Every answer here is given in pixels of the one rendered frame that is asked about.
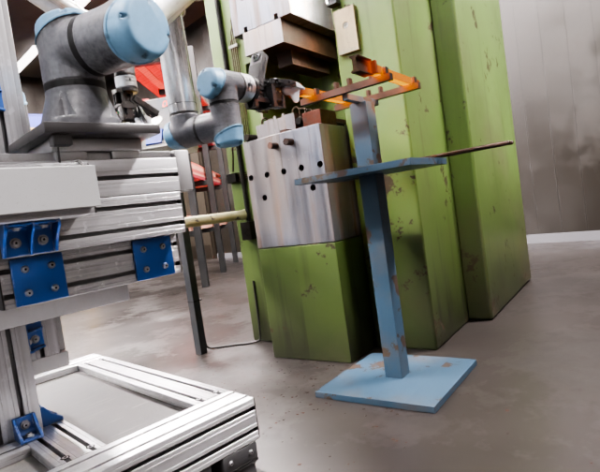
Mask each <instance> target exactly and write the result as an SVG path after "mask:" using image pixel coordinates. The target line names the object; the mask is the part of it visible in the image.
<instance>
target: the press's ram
mask: <svg viewBox="0 0 600 472"><path fill-rule="evenodd" d="M228 2H229V8H230V15H231V21H232V27H233V34H234V37H235V38H239V39H242V40H243V35H242V34H244V33H246V32H248V31H251V30H253V29H255V28H258V27H259V26H261V25H264V24H266V23H268V22H272V21H274V20H276V19H279V18H282V19H285V20H287V21H290V22H293V23H295V24H298V25H300V26H303V27H306V28H308V29H311V30H313V31H316V32H317V33H320V34H322V35H325V36H327V37H331V38H335V33H334V26H333V19H332V12H331V8H329V7H327V5H326V4H327V0H228Z"/></svg>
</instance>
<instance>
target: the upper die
mask: <svg viewBox="0 0 600 472"><path fill-rule="evenodd" d="M242 35H243V42H244V48H245V55H246V57H250V58H251V57H252V55H253V54H256V53H258V52H262V51H263V52H264V53H266V54H267V55H268V56H269V58H268V63H272V64H275V65H278V60H277V54H280V53H282V52H287V51H289V50H292V51H296V52H301V53H304V54H307V55H310V56H313V57H315V58H319V59H322V60H325V61H328V62H332V61H335V60H337V53H336V47H335V39H334V38H331V37H327V36H325V35H322V34H320V33H317V32H316V31H313V30H311V29H308V28H306V27H303V26H300V25H298V24H295V23H293V22H290V21H287V20H285V19H282V18H279V19H276V20H274V21H272V22H268V23H266V24H264V25H261V26H259V27H258V28H255V29H253V30H251V31H248V32H246V33H244V34H242Z"/></svg>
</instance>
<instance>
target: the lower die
mask: <svg viewBox="0 0 600 472"><path fill-rule="evenodd" d="M298 117H299V114H298V113H295V112H292V113H289V114H287V113H282V118H278V119H276V118H275V116H273V119H271V120H268V121H265V122H264V125H257V126H256V133H257V138H258V139H261V138H265V137H268V136H271V135H272V134H274V135H275V134H279V133H280V130H282V129H292V130H293V129H297V128H300V127H303V125H297V124H296V119H297V118H298Z"/></svg>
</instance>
